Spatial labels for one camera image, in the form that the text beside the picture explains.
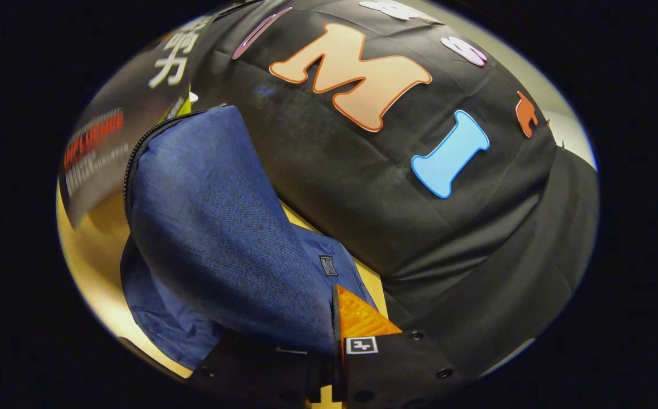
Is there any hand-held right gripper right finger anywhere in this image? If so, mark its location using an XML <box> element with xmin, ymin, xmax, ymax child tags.
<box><xmin>332</xmin><ymin>284</ymin><xmax>467</xmax><ymax>409</ymax></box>

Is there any black backdrop cloth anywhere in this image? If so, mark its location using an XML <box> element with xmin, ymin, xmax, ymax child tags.
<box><xmin>192</xmin><ymin>0</ymin><xmax>599</xmax><ymax>378</ymax></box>

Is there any blue schoolbag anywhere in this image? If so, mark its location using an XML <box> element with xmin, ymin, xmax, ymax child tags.
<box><xmin>120</xmin><ymin>105</ymin><xmax>389</xmax><ymax>370</ymax></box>

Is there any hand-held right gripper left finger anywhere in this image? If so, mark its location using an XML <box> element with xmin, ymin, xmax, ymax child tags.
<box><xmin>191</xmin><ymin>332</ymin><xmax>335</xmax><ymax>409</ymax></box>

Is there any black book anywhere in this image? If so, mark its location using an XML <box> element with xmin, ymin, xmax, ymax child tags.
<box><xmin>59</xmin><ymin>14</ymin><xmax>219</xmax><ymax>228</ymax></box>

